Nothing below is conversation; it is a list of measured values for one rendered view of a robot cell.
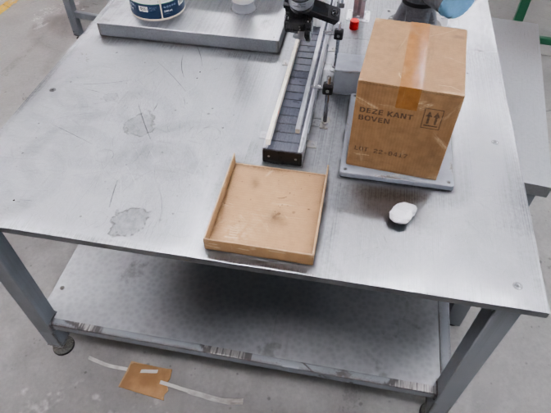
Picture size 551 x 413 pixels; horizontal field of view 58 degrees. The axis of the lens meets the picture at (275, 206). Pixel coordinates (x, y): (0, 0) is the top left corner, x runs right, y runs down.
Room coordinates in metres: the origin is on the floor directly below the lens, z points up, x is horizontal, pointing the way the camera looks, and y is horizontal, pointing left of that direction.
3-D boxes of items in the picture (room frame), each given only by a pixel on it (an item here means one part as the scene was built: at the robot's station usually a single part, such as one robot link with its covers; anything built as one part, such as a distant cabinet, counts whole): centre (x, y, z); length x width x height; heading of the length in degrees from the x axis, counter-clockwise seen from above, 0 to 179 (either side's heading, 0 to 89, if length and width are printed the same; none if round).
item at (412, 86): (1.09, -0.35, 0.99); 0.30 x 0.24 x 0.27; 165
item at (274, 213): (0.83, 0.01, 0.85); 0.30 x 0.26 x 0.04; 169
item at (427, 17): (1.64, -0.49, 0.94); 0.15 x 0.15 x 0.10
